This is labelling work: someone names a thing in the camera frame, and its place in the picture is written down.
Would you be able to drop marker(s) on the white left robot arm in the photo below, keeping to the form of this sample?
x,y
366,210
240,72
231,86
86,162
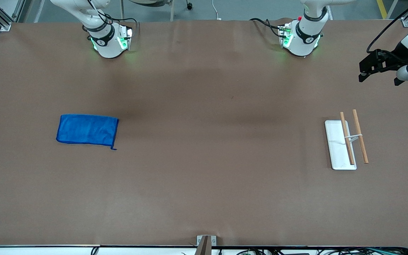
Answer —
x,y
305,37

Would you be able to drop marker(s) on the brown table cover sheet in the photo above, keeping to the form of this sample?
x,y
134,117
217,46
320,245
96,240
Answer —
x,y
204,184

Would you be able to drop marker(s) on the stool with caster wheel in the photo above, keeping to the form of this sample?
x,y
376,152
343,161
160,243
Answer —
x,y
171,10

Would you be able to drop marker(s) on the grey metal mount bracket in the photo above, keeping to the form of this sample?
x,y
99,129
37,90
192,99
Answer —
x,y
205,244

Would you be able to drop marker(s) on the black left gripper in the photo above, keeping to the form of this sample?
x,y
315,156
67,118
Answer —
x,y
384,63

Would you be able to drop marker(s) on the white rack base plate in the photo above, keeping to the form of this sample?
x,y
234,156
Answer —
x,y
335,145

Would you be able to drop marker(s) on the blue towel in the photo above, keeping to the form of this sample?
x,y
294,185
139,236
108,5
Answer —
x,y
87,129

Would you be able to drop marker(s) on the wooden rack rod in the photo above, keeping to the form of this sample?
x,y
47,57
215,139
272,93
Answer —
x,y
347,140
360,136

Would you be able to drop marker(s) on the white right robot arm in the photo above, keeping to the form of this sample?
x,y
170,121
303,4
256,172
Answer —
x,y
106,42

